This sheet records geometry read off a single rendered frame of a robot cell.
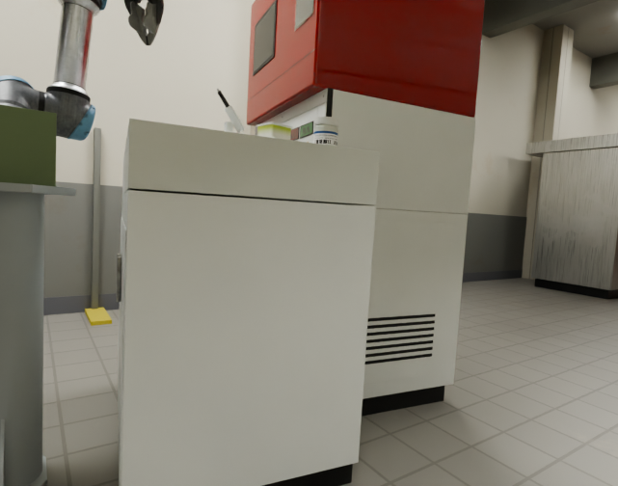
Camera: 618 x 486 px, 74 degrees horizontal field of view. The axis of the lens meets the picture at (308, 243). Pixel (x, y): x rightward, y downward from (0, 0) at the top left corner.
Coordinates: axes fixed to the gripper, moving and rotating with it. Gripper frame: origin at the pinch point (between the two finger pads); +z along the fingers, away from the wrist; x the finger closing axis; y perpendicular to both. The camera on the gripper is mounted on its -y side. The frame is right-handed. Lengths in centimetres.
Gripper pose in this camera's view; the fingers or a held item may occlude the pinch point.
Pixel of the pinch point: (148, 40)
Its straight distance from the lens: 119.3
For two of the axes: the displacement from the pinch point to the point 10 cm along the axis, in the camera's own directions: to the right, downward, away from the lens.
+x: 10.0, 0.5, -0.7
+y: -0.9, 3.8, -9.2
